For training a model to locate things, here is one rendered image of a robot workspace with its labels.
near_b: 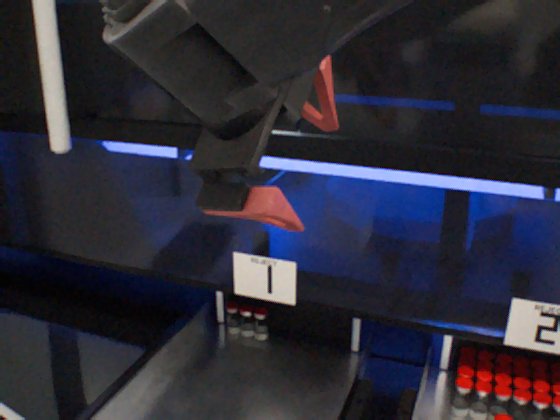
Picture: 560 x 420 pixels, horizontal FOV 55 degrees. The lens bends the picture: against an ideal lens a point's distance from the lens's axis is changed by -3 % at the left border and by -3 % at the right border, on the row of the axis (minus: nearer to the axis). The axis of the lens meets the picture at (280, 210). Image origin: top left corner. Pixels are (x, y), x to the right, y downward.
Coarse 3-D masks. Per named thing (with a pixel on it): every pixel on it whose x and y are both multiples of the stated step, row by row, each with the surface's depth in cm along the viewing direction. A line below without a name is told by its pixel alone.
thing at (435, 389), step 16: (432, 368) 75; (432, 384) 72; (448, 384) 72; (416, 400) 64; (432, 400) 69; (448, 400) 69; (416, 416) 61; (432, 416) 66; (448, 416) 66; (464, 416) 66
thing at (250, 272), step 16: (240, 256) 71; (256, 256) 70; (240, 272) 72; (256, 272) 71; (272, 272) 70; (288, 272) 69; (240, 288) 72; (256, 288) 71; (272, 288) 71; (288, 288) 70
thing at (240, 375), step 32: (192, 320) 81; (160, 352) 73; (192, 352) 79; (224, 352) 79; (256, 352) 79; (288, 352) 79; (320, 352) 79; (352, 352) 79; (128, 384) 67; (160, 384) 72; (192, 384) 72; (224, 384) 72; (256, 384) 72; (288, 384) 72; (320, 384) 72; (352, 384) 67; (96, 416) 61; (128, 416) 66; (160, 416) 66; (192, 416) 66; (224, 416) 66; (256, 416) 66; (288, 416) 66; (320, 416) 66
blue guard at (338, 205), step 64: (0, 192) 83; (64, 192) 78; (128, 192) 74; (192, 192) 70; (320, 192) 64; (384, 192) 61; (448, 192) 58; (512, 192) 56; (128, 256) 78; (192, 256) 74; (320, 256) 67; (384, 256) 64; (448, 256) 61; (512, 256) 58; (448, 320) 63
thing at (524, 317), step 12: (516, 300) 59; (516, 312) 60; (528, 312) 59; (552, 312) 58; (516, 324) 60; (528, 324) 60; (540, 324) 59; (552, 324) 59; (516, 336) 61; (528, 336) 60; (552, 336) 59; (528, 348) 61; (540, 348) 60; (552, 348) 60
